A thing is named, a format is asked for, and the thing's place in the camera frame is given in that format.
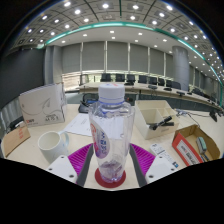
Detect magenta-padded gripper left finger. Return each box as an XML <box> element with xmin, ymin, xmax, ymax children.
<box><xmin>46</xmin><ymin>143</ymin><xmax>95</xmax><ymax>187</ymax></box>

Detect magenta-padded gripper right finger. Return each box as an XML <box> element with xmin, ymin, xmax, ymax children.
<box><xmin>129</xmin><ymin>143</ymin><xmax>178</xmax><ymax>188</ymax></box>

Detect clear plastic water bottle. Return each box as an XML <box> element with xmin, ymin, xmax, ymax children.
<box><xmin>88</xmin><ymin>82</ymin><xmax>136</xmax><ymax>184</ymax></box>

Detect small white remote control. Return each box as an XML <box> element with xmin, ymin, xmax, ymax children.
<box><xmin>149</xmin><ymin>142</ymin><xmax>180</xmax><ymax>169</ymax></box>

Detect white ceramic mug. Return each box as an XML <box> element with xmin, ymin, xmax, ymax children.
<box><xmin>37</xmin><ymin>130</ymin><xmax>70</xmax><ymax>164</ymax></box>

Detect white printed paper sheet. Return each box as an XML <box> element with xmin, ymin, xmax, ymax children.
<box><xmin>63</xmin><ymin>113</ymin><xmax>94</xmax><ymax>138</ymax></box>

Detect black marker pen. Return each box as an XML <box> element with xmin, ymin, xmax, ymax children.
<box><xmin>148</xmin><ymin>115</ymin><xmax>175</xmax><ymax>131</ymax></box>

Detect brown box with red side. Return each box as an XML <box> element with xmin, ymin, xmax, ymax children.
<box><xmin>171</xmin><ymin>124</ymin><xmax>222</xmax><ymax>167</ymax></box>

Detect small open white box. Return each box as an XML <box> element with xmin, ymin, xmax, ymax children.
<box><xmin>134</xmin><ymin>99</ymin><xmax>180</xmax><ymax>140</ymax></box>

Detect grey-green whiteboard eraser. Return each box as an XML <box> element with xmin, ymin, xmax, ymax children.
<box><xmin>195</xmin><ymin>136</ymin><xmax>208</xmax><ymax>155</ymax></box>

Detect large white cardboard box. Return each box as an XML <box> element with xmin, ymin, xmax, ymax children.
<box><xmin>18</xmin><ymin>82</ymin><xmax>68</xmax><ymax>129</ymax></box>

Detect brown kraft paper envelope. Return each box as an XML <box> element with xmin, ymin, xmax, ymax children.
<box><xmin>0</xmin><ymin>123</ymin><xmax>32</xmax><ymax>158</ymax></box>

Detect row of black office chairs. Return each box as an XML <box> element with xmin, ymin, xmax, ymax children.
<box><xmin>99</xmin><ymin>73</ymin><xmax>221</xmax><ymax>101</ymax></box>

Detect round ceiling lights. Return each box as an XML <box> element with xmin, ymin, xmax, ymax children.
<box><xmin>19</xmin><ymin>0</ymin><xmax>221</xmax><ymax>61</ymax></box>

